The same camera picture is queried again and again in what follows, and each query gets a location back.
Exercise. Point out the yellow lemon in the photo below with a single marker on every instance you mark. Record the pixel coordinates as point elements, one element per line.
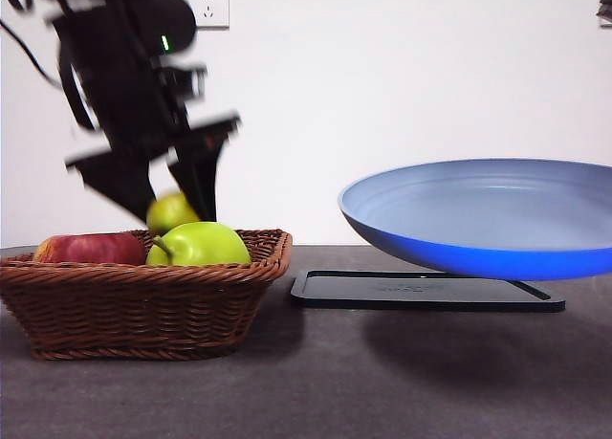
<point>169,212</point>

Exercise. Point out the blue round plate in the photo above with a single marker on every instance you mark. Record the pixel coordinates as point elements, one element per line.
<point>478,219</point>

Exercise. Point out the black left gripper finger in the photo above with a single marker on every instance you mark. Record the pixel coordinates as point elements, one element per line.
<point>203,171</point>
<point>122,181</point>

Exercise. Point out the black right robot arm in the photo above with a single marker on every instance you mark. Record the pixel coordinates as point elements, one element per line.
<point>606,4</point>

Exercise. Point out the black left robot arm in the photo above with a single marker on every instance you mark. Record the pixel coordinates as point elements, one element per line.
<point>119,75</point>

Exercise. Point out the red apple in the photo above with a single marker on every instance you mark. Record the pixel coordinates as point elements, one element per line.
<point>91,248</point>

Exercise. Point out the brown wicker basket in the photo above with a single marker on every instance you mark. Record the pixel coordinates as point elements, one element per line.
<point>143,310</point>

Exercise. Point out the white wall socket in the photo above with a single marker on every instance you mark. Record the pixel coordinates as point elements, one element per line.
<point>215,8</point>

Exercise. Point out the green apple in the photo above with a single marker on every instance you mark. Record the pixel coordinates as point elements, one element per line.
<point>205,245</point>

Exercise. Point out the black flat tray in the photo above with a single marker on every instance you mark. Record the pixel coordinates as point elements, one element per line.
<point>382,291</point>

